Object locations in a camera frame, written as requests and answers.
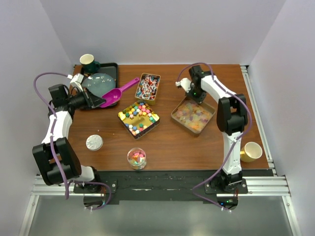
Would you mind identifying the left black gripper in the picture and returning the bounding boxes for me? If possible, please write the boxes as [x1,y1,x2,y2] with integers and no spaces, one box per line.
[66,87,105,111]

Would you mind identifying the magenta plastic scoop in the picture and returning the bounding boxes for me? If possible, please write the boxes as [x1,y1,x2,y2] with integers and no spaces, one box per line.
[100,78,140,108]

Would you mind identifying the gold tin of gummy candies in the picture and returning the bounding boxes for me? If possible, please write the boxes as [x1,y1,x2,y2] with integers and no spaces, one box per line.
[171,97,216,136]

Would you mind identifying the gold tin of star candies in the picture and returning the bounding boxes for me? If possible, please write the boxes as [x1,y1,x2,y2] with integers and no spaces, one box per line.
[118,100,160,140]

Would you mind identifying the gold tin of lollipops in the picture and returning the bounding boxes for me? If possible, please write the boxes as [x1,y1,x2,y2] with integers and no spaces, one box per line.
[135,73,160,105]

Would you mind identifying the clear glass jar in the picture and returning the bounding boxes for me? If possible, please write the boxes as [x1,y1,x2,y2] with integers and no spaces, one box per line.
[127,147,147,171]

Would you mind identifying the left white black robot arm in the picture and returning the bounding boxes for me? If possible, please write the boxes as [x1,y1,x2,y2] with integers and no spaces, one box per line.
[32,84,102,193]

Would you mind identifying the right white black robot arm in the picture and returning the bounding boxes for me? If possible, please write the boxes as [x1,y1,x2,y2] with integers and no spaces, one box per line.
[183,62,252,193]

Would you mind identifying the teal ceramic plate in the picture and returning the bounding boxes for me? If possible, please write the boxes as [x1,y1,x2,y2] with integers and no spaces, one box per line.
[81,73,116,97]

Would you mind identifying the black serving tray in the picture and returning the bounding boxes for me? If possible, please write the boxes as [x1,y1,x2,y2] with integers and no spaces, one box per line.
[77,62,120,111]

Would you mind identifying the dark green mug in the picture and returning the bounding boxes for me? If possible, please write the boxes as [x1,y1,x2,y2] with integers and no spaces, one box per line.
[79,54,101,74]

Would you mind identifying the white jar lid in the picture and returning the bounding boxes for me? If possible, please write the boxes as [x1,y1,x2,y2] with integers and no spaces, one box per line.
[86,134,103,151]

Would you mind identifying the yellow mug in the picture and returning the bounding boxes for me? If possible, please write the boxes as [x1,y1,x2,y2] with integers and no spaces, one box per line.
[240,142,263,163]

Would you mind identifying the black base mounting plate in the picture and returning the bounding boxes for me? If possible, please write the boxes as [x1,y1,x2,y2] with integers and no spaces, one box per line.
[73,169,274,205]

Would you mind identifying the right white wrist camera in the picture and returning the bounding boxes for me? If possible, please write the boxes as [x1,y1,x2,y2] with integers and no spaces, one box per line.
[175,78,191,93]

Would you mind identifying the aluminium frame rail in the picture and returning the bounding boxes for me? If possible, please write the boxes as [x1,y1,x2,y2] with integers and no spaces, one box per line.
[31,176,291,196]

